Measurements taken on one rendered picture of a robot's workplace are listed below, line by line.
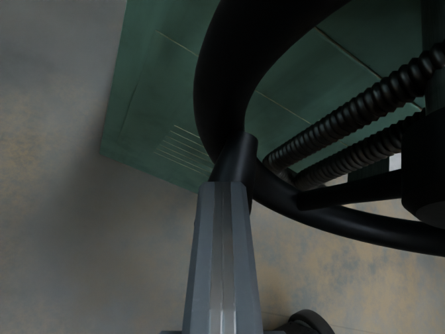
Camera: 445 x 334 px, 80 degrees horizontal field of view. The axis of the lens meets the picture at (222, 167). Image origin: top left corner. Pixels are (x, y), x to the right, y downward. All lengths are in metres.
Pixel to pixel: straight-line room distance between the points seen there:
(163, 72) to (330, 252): 1.06
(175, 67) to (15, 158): 0.62
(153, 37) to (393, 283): 1.49
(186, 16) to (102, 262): 0.70
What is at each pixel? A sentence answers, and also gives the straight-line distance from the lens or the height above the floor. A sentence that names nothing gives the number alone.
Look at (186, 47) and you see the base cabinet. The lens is 0.38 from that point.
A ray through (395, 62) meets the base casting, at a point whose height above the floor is 0.73.
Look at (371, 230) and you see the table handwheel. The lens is 0.28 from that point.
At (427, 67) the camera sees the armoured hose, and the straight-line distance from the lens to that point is 0.20.
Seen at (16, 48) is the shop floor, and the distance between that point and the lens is 1.06.
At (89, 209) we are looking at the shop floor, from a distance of 0.87.
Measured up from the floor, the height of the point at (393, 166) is 0.62.
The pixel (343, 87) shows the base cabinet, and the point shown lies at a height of 0.67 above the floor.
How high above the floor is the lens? 0.87
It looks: 59 degrees down
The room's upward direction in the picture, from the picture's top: 61 degrees clockwise
